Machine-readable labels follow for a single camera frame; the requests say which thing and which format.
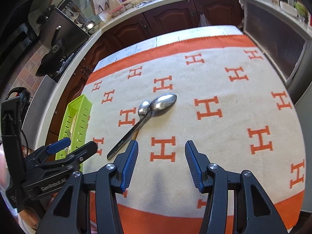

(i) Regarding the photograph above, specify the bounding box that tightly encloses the wooden handled steel spoon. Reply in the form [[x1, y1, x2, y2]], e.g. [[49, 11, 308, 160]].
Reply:
[[131, 100, 151, 140]]

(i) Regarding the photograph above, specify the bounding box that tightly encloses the large steel spoon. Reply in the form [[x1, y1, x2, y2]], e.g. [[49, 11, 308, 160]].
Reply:
[[106, 93, 177, 160]]

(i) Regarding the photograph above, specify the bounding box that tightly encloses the person's left hand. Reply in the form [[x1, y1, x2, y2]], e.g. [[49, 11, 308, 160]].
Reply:
[[18, 193, 57, 233]]

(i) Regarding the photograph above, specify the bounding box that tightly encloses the steel fork in tray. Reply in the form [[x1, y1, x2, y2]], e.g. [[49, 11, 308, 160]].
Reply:
[[65, 129, 72, 139]]

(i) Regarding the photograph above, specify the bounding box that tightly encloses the green plastic utensil tray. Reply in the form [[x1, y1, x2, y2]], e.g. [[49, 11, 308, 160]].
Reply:
[[55, 95, 92, 160]]

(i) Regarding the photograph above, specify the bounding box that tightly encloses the black wok pan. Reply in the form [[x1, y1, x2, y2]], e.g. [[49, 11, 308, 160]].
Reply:
[[35, 38, 66, 77]]

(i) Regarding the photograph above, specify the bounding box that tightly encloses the orange white H blanket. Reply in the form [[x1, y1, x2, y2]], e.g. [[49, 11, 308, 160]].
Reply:
[[82, 35, 306, 233]]

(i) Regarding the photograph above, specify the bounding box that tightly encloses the black kettle with handle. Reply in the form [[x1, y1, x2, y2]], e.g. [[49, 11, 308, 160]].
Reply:
[[5, 87, 32, 120]]

